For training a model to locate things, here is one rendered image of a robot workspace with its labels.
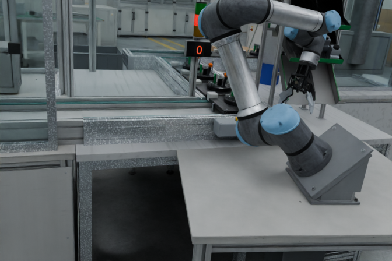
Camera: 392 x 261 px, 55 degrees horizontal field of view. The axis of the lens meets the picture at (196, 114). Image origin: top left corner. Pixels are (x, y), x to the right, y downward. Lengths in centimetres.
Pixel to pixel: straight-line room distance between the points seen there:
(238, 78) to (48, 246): 100
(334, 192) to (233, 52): 56
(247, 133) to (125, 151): 47
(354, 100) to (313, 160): 161
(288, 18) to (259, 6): 14
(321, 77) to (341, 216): 94
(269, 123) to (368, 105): 178
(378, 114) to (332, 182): 183
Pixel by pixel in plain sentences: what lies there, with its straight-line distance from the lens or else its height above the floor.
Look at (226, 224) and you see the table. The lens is 110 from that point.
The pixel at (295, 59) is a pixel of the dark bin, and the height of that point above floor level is 120.
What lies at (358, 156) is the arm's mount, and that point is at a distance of 128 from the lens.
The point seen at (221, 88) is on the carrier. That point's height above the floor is 99.
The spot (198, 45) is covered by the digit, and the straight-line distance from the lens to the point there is 178.
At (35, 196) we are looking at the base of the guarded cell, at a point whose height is 69.
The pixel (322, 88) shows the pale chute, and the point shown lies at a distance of 199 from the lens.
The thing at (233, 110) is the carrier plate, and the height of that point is 97.
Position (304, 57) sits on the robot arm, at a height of 124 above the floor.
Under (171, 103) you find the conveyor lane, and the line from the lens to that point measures 180.
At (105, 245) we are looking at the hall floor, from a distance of 239.
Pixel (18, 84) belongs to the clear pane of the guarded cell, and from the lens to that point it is 143.
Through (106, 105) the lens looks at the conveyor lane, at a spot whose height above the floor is 94.
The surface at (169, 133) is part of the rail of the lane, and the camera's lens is 156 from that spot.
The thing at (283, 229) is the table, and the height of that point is 86.
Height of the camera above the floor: 148
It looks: 19 degrees down
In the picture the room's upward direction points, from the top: 5 degrees clockwise
